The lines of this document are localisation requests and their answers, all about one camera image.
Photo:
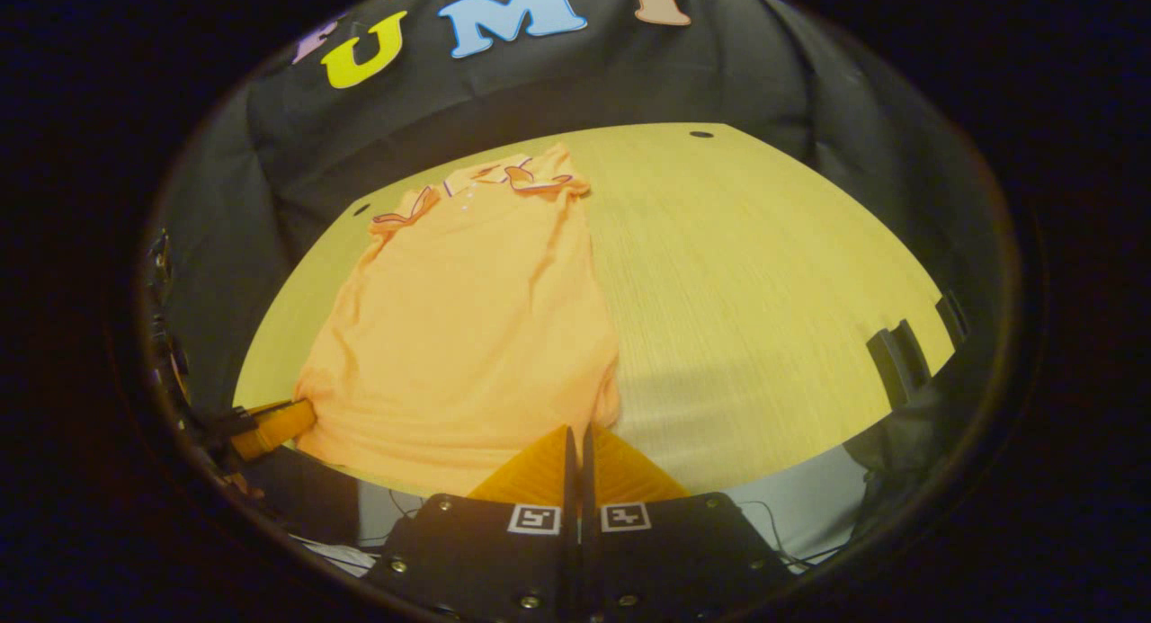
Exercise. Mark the orange T-shirt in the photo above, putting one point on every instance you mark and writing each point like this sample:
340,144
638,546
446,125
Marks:
468,335

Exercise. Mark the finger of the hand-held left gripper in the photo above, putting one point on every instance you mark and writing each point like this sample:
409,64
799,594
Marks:
274,425

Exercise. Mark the black backdrop cloth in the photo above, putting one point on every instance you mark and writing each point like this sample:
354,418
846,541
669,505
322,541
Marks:
629,75

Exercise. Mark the black table clamp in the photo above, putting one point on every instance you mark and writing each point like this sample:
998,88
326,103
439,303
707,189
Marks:
899,362

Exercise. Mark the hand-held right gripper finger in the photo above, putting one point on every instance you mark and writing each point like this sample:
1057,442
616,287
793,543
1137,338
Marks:
570,533
586,533

